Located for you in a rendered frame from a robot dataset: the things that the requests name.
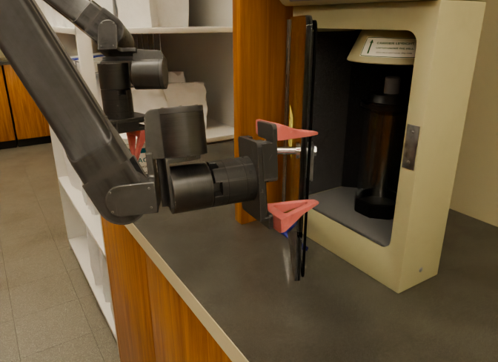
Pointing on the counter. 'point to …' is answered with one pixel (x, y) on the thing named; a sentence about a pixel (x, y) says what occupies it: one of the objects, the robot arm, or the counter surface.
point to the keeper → (410, 146)
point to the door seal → (310, 141)
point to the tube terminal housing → (433, 108)
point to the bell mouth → (384, 47)
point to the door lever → (288, 150)
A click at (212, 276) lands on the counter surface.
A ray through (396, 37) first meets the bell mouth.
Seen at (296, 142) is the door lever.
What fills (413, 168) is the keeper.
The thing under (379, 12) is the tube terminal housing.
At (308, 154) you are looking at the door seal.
